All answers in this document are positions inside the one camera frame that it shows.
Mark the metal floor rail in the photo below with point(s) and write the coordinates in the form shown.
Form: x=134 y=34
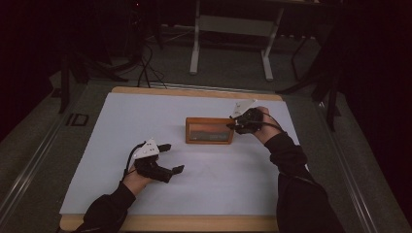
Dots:
x=32 y=165
x=350 y=171
x=207 y=86

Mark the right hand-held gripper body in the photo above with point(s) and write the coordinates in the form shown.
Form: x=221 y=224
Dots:
x=247 y=119

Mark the brown wooden box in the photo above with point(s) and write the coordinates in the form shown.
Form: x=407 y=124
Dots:
x=209 y=131

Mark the white metal stand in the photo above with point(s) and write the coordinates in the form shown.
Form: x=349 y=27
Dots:
x=234 y=26

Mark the person's left hand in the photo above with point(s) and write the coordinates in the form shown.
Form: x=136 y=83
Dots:
x=136 y=183

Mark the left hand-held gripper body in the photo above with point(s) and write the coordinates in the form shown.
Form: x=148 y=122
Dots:
x=150 y=161

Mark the person's right hand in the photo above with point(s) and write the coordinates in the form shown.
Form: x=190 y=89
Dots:
x=267 y=127

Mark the dark metal stand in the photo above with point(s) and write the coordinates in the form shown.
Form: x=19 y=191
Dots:
x=87 y=69
x=319 y=77

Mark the white table mat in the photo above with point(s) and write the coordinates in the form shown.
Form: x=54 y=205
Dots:
x=210 y=181

